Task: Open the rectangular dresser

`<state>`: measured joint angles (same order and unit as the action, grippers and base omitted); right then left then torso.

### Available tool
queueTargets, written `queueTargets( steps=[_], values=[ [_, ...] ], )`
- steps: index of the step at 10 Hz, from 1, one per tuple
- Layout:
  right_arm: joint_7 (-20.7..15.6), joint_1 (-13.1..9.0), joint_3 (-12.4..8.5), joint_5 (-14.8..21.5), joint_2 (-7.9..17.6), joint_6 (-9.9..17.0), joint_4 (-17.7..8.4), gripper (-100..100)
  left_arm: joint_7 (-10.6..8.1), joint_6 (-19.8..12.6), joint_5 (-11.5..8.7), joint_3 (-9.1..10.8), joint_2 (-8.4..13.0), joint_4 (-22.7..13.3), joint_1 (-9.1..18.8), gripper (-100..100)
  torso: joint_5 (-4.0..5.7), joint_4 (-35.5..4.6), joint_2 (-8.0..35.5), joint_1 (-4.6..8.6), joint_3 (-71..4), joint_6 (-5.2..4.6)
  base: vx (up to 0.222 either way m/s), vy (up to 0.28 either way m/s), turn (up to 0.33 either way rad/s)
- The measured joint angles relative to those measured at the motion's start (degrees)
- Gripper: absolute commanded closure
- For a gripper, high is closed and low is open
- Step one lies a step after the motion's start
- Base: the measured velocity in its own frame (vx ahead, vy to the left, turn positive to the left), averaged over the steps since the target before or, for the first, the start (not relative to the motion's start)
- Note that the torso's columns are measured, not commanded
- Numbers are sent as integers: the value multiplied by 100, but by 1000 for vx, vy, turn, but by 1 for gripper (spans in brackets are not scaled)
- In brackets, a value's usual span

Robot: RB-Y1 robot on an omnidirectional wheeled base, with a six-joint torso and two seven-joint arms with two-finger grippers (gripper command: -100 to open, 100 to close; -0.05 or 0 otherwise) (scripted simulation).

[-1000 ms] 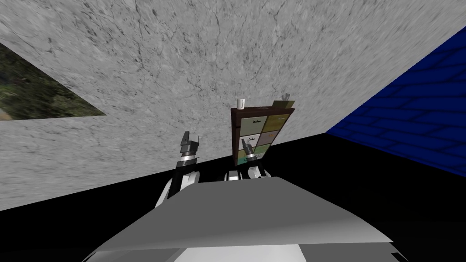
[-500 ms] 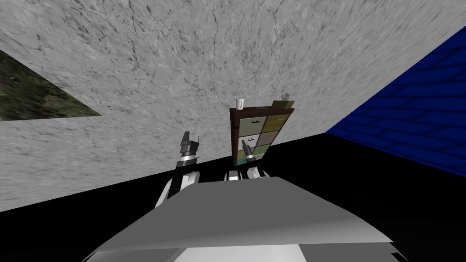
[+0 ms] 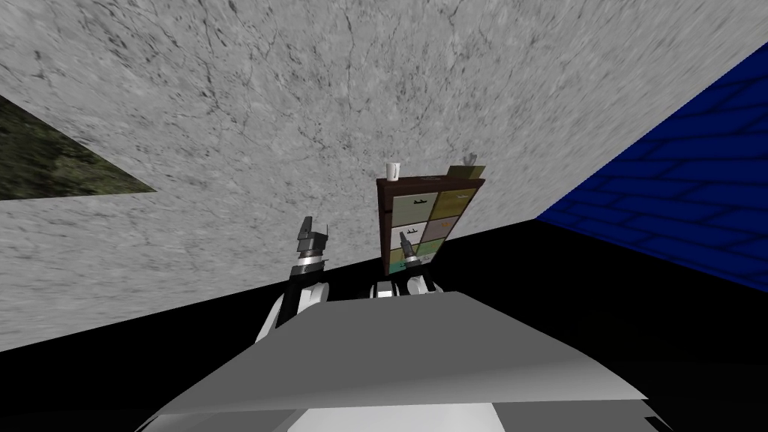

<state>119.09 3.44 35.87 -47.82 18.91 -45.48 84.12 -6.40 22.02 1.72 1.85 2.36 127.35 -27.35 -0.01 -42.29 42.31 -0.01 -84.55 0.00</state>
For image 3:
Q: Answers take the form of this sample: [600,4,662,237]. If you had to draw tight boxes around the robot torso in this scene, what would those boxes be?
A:
[134,291,672,432]

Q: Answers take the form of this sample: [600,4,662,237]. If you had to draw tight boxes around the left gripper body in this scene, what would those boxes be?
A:
[296,231,329,259]

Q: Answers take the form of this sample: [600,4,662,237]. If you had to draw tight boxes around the brown dresser with coloured drawers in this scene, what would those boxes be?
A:
[376,152,487,277]

